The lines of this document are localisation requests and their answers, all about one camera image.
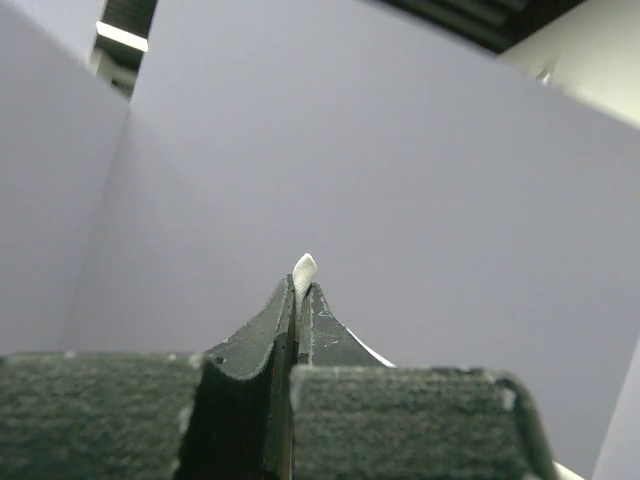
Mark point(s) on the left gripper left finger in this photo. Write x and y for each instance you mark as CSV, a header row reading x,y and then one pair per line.
x,y
221,414

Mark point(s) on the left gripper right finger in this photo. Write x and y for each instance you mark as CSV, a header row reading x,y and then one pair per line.
x,y
354,417

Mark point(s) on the white t-shirt with red print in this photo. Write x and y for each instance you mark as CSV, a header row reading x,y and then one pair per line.
x,y
305,275

